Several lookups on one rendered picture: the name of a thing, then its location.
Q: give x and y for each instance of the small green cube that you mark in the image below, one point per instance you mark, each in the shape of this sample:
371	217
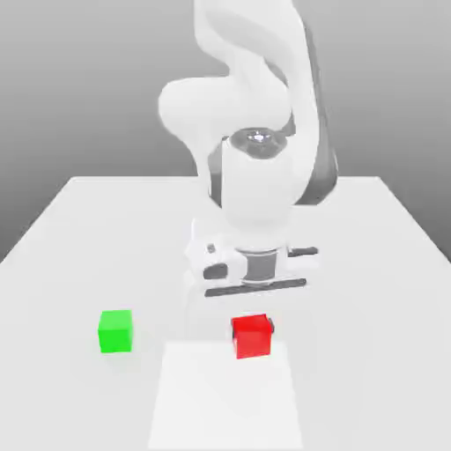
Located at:
115	333

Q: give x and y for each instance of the small red cube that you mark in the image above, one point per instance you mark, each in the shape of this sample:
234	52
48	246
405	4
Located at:
252	338

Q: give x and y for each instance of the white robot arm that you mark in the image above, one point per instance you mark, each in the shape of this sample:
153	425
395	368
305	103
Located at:
257	183

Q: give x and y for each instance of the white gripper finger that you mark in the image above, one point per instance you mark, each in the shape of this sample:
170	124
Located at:
271	324

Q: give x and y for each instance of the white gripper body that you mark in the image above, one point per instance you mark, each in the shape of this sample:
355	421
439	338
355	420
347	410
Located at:
255	294

